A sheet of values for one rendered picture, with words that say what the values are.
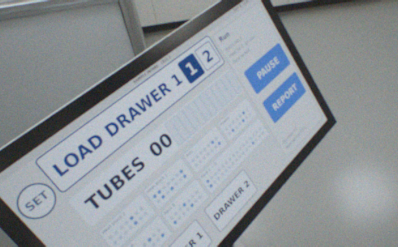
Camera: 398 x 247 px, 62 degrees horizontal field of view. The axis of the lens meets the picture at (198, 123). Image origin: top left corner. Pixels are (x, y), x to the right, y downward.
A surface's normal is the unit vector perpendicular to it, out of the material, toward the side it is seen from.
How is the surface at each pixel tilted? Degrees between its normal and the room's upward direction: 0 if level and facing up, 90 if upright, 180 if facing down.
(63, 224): 50
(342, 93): 0
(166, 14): 90
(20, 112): 90
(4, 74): 90
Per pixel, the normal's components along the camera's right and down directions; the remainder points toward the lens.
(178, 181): 0.48, -0.06
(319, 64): -0.11, -0.65
